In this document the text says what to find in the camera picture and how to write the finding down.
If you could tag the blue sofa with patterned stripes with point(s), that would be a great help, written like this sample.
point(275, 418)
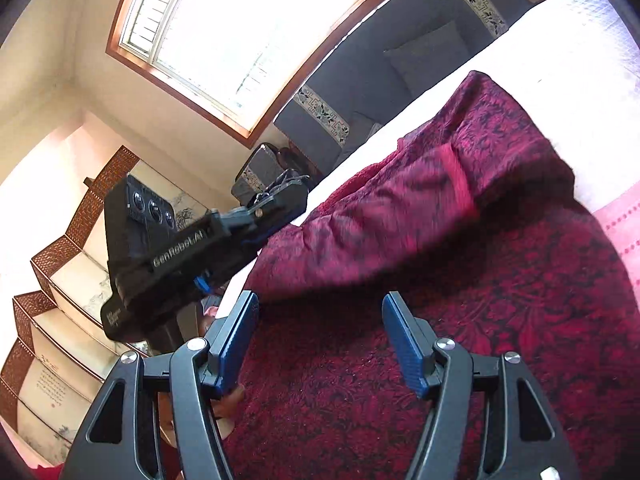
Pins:
point(355, 91)

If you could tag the blue square cushion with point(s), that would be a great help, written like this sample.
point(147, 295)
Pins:
point(428, 59)

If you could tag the pink checked bed cover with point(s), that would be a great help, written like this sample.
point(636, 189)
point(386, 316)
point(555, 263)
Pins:
point(575, 60)

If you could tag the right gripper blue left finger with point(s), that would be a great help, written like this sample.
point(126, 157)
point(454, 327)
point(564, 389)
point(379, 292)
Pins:
point(119, 437)

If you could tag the blue armchair in corner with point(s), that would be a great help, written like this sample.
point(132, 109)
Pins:
point(257, 173)

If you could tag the wooden framed window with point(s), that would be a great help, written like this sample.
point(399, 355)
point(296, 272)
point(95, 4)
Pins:
point(234, 62)

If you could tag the dark red patterned sweater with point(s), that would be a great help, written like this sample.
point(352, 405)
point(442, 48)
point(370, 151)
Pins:
point(325, 397)

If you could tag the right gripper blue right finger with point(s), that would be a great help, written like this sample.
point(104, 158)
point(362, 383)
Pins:
point(522, 437)

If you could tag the painted folding screen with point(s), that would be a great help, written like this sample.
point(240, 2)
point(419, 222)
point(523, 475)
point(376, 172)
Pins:
point(61, 355)

